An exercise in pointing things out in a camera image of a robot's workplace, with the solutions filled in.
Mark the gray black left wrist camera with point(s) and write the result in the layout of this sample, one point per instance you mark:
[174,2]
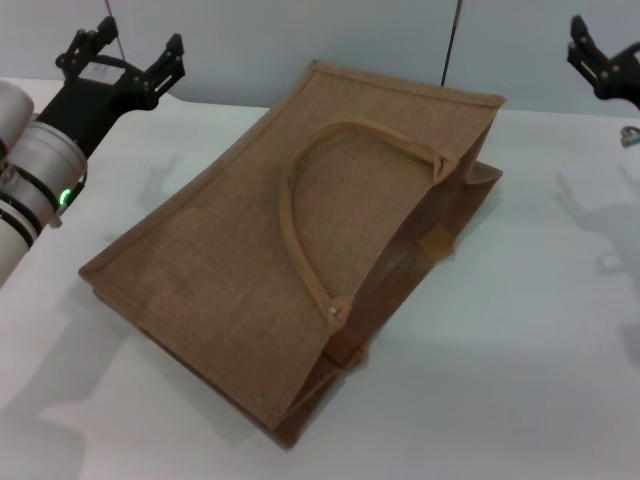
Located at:
[12,110]

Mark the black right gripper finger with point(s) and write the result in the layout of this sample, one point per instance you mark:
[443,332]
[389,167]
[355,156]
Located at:
[590,60]

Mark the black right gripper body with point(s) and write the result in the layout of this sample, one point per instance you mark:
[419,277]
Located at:
[625,75]

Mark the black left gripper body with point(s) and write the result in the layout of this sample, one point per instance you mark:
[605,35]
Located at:
[95,100]

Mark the brown jute handbag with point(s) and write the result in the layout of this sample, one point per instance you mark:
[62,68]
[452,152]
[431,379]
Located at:
[275,250]

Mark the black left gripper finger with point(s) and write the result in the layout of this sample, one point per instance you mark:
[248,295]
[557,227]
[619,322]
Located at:
[87,42]
[167,67]

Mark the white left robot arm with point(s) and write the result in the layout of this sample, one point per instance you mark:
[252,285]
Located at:
[30,200]

